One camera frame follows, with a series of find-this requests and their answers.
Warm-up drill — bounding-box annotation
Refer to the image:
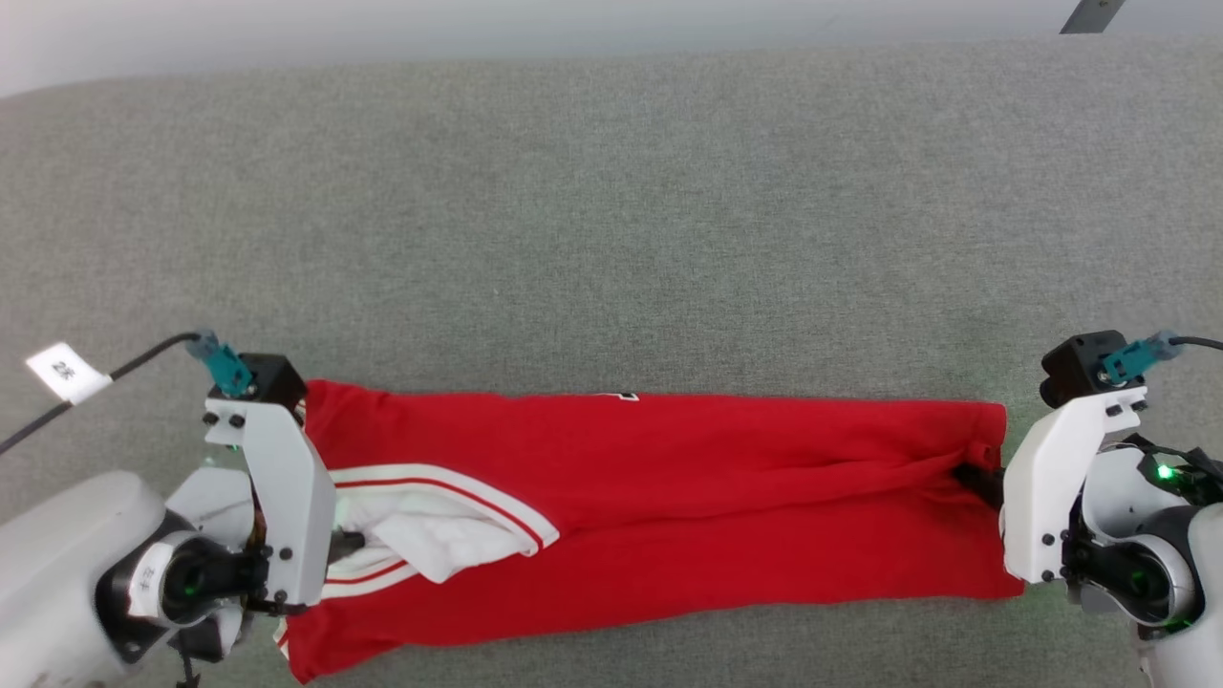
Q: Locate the teal left camera connector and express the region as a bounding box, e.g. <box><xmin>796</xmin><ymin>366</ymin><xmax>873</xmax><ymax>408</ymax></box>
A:
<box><xmin>186</xmin><ymin>331</ymin><xmax>254</xmax><ymax>398</ymax></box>

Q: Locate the white grey metal post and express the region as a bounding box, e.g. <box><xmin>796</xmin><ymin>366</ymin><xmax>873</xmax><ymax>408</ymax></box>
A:
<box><xmin>1061</xmin><ymin>0</ymin><xmax>1126</xmax><ymax>35</ymax></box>

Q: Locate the black left camera cable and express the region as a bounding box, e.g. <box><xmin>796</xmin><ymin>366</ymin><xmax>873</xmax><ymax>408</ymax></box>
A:
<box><xmin>0</xmin><ymin>333</ymin><xmax>204</xmax><ymax>458</ymax></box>

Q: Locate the white cable label tag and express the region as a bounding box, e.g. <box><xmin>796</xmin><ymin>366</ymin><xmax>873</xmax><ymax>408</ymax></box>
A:
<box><xmin>26</xmin><ymin>342</ymin><xmax>114</xmax><ymax>405</ymax></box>

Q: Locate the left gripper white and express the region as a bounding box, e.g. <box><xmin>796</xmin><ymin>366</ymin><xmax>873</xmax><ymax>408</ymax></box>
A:
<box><xmin>167</xmin><ymin>468</ymin><xmax>369</xmax><ymax>561</ymax></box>

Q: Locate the teal camera connector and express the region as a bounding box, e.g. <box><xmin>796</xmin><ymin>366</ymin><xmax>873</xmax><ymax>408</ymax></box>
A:
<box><xmin>186</xmin><ymin>331</ymin><xmax>254</xmax><ymax>398</ymax></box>
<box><xmin>1097</xmin><ymin>331</ymin><xmax>1184</xmax><ymax>385</ymax></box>

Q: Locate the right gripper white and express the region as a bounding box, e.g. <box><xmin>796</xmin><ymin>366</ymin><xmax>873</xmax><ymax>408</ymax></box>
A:
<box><xmin>954</xmin><ymin>447</ymin><xmax>1169</xmax><ymax>546</ymax></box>

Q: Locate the teal right camera connector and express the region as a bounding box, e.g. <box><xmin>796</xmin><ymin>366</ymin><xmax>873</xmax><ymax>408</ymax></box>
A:
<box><xmin>1097</xmin><ymin>331</ymin><xmax>1184</xmax><ymax>385</ymax></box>

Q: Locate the red white basketball jersey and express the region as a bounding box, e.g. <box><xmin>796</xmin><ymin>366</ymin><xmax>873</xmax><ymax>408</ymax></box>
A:
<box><xmin>277</xmin><ymin>379</ymin><xmax>1025</xmax><ymax>684</ymax></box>

